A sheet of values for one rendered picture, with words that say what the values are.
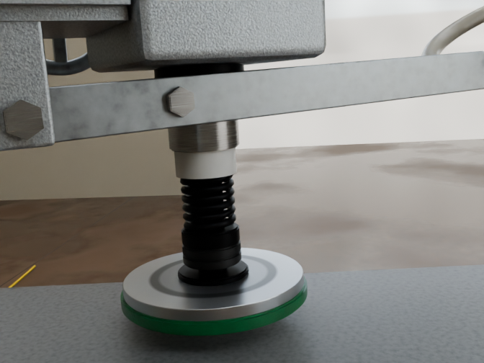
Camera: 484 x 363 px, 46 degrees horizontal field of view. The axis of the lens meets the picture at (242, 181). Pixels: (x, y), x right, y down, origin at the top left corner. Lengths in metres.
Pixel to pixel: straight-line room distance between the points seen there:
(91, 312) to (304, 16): 0.45
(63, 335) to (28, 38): 0.36
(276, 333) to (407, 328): 0.15
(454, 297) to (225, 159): 0.34
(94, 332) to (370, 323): 0.32
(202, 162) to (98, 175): 5.38
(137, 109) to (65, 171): 5.57
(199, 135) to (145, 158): 5.18
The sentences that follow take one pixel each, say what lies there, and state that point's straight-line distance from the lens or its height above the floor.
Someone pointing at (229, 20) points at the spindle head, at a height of 1.17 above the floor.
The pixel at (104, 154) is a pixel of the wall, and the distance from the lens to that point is 5.93.
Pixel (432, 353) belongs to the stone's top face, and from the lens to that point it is 0.63.
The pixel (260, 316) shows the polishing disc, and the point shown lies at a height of 0.87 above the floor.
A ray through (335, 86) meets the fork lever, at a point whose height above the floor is 1.10.
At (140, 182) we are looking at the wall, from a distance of 5.85.
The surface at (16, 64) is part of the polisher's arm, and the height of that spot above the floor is 1.13.
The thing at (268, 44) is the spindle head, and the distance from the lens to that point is 0.56.
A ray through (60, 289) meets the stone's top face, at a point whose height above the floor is 0.83.
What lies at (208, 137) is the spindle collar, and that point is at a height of 1.05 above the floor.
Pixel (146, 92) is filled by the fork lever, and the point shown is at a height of 1.10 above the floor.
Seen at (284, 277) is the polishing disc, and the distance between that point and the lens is 0.66.
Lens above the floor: 1.11
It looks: 10 degrees down
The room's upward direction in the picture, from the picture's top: 3 degrees counter-clockwise
